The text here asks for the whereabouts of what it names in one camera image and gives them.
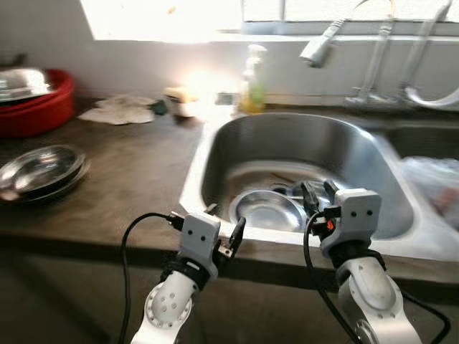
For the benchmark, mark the grey window frame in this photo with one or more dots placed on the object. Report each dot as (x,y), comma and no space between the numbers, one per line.
(344,27)

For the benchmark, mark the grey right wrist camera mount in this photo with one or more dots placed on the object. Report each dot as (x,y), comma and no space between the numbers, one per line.
(358,211)

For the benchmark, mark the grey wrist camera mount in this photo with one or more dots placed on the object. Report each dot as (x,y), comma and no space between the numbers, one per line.
(358,211)
(197,240)

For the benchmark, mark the grey swivel faucet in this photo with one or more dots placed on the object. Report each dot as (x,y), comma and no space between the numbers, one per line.
(430,100)

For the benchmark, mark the dish soap bottle yellow liquid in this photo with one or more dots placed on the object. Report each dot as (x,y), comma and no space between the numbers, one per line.
(253,89)

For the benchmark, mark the clear plastic bag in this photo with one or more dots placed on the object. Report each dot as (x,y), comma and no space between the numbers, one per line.
(430,186)

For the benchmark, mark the stainless steel sink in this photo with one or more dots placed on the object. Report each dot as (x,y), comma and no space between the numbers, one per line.
(301,143)

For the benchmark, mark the steel bowl with rim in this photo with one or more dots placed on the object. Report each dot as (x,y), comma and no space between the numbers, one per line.
(265,211)

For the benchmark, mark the small clear plastic container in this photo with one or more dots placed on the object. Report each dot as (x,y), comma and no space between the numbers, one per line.
(226,99)

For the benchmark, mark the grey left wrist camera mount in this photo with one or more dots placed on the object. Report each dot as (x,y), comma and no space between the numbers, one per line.
(197,240)

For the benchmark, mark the chrome faucet pipe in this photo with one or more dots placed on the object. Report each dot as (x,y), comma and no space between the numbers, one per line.
(380,64)

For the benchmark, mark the beige dish cloth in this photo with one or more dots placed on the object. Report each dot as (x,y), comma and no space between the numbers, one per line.
(115,111)

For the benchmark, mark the red plastic basin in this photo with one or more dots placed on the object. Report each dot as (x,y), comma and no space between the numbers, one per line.
(39,118)

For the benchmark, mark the dark green scouring pad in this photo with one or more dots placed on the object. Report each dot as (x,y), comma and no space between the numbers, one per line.
(159,107)

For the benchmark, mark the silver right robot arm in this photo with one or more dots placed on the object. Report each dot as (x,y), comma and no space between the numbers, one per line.
(373,294)

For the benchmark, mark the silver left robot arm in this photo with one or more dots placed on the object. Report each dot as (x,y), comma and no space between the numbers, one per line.
(168,308)

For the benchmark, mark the shiny steel lid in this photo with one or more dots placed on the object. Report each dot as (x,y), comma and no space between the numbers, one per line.
(21,82)

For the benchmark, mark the grey spray faucet head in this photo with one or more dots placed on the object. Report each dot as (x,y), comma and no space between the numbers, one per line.
(319,49)

